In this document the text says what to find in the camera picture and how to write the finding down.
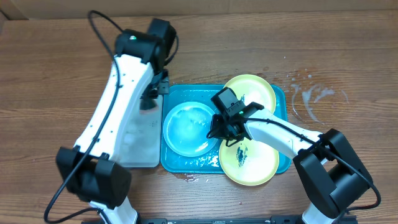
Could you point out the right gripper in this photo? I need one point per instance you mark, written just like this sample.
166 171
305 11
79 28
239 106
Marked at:
218 126

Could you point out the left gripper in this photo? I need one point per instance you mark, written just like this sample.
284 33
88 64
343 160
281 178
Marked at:
164 89

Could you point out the green and pink sponge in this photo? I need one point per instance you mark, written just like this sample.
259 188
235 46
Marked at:
148 105

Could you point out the yellow plate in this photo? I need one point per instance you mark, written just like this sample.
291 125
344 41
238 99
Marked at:
251 88
248 162

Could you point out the light blue plate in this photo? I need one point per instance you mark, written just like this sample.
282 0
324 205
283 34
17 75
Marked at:
185 129

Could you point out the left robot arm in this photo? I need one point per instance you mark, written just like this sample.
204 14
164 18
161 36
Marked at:
91 170

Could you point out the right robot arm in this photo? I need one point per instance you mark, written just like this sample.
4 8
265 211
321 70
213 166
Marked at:
331 173

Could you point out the teal plastic tray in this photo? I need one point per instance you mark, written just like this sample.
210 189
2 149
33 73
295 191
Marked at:
207 163

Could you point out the black soapy water tray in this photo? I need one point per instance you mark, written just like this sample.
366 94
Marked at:
140 143

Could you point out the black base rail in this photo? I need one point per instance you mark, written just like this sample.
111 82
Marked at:
278 219

